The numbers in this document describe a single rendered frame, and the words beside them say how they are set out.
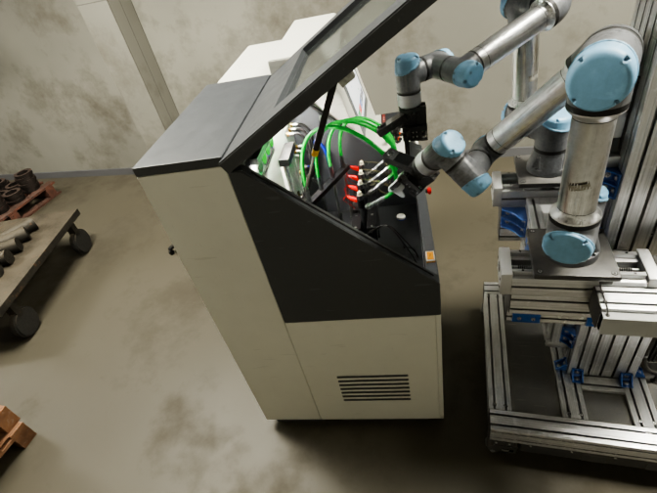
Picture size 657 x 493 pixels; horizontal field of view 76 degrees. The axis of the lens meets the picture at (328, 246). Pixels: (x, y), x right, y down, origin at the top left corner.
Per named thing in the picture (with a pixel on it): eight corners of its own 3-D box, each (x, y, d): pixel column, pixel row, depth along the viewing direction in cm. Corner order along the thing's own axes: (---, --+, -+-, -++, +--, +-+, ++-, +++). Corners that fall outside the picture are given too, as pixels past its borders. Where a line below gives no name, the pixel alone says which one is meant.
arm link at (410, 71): (426, 53, 125) (403, 62, 123) (428, 89, 132) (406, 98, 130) (411, 49, 131) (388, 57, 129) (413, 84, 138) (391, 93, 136)
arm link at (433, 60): (463, 76, 131) (435, 87, 129) (440, 69, 140) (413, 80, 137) (463, 50, 127) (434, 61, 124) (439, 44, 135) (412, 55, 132)
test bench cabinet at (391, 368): (444, 426, 199) (441, 316, 150) (324, 427, 209) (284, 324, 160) (430, 313, 252) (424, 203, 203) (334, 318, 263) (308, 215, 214)
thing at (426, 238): (439, 306, 153) (438, 275, 143) (427, 307, 154) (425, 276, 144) (425, 208, 200) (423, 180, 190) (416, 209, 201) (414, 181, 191)
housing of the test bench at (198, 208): (324, 426, 210) (221, 156, 117) (270, 426, 215) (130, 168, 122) (342, 246, 316) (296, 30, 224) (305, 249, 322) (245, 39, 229)
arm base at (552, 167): (565, 156, 168) (570, 134, 161) (572, 177, 157) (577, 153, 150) (524, 158, 172) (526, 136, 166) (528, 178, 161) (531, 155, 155)
